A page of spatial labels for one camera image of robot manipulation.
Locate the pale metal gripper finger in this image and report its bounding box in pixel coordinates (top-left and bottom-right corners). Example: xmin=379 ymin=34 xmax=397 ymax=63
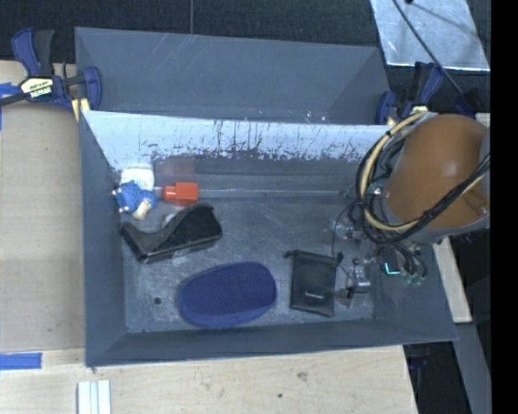
xmin=337 ymin=264 xmax=372 ymax=304
xmin=332 ymin=221 xmax=367 ymax=242

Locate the pale wood board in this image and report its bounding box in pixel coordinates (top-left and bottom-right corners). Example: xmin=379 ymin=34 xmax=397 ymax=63
xmin=0 ymin=101 xmax=87 ymax=354

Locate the blue and white toy figure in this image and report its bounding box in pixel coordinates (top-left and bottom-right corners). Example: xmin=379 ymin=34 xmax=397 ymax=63
xmin=111 ymin=161 xmax=159 ymax=222

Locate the grey metal bin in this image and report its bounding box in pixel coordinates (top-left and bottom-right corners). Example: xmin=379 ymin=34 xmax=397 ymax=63
xmin=73 ymin=26 xmax=459 ymax=368

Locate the red-capped clear tube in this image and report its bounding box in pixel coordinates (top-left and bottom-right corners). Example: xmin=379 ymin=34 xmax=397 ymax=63
xmin=161 ymin=181 xmax=344 ymax=208

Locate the black drawstring pouch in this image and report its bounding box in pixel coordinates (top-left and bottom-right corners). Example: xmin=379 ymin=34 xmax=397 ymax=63
xmin=283 ymin=248 xmax=345 ymax=318

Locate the black curved plastic case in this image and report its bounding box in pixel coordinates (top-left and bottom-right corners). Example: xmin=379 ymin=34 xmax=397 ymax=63
xmin=119 ymin=202 xmax=224 ymax=265

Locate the blue oval sponge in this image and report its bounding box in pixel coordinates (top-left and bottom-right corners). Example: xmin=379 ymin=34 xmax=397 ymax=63
xmin=177 ymin=260 xmax=279 ymax=330

